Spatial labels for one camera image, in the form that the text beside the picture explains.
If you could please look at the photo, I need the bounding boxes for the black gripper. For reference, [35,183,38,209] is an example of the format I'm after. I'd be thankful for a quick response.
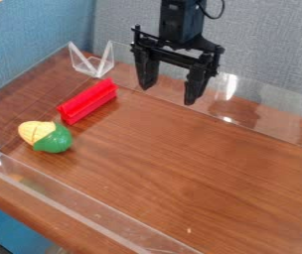
[130,25,225,105]

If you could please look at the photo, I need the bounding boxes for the yellow green toy corn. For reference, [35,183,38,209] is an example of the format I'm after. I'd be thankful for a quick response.
[18,121,73,153]

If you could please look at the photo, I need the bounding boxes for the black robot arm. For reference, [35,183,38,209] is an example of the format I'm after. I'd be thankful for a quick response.
[130,0,225,105]

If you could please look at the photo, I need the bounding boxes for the red plastic block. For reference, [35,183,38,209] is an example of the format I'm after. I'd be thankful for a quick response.
[57,78,117,125]

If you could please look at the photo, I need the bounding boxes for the clear acrylic corner bracket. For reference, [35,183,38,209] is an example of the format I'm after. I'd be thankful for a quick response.
[68,41,114,78]

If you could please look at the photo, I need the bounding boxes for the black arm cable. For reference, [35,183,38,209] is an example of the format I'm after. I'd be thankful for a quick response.
[196,0,227,20]

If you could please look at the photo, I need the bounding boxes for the clear acrylic back wall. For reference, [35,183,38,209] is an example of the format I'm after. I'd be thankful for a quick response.
[108,41,302,147]

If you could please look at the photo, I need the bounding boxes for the clear acrylic wall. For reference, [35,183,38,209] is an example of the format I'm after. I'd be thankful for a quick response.
[108,41,302,147]
[0,152,203,254]

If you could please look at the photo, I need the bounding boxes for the clear acrylic front wall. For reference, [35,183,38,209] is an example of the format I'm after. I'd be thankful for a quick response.
[0,152,203,254]

